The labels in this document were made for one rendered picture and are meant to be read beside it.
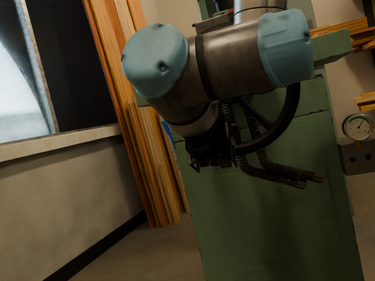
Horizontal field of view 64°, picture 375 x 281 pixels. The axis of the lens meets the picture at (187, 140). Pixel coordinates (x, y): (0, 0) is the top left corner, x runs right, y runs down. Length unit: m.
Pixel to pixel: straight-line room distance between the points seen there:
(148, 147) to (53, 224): 0.85
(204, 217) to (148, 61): 0.68
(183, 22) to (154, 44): 3.40
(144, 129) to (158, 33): 2.02
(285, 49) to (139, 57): 0.14
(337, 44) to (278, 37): 0.57
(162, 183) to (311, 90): 1.70
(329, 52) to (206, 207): 0.54
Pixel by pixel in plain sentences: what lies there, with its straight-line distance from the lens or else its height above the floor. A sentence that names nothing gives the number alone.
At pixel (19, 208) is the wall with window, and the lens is 1.88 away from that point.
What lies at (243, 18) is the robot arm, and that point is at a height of 0.89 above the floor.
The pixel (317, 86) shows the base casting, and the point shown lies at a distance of 0.86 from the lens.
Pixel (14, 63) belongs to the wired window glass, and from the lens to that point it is 2.15.
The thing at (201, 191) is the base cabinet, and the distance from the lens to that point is 0.91.
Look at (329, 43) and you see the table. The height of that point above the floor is 0.87.
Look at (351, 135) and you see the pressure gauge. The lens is 0.81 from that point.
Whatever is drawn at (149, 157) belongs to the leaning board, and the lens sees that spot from 2.36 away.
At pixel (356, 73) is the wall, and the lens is 3.36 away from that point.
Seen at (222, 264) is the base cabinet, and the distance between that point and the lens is 0.99.
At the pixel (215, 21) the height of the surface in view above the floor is 0.99.
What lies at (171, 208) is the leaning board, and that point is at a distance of 2.37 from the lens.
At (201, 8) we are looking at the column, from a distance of 1.27.
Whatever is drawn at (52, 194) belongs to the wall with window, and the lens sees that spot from 2.01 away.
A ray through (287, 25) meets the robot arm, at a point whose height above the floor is 0.84.
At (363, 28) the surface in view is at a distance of 1.05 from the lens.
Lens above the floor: 0.77
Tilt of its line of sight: 4 degrees down
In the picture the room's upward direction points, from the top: 13 degrees counter-clockwise
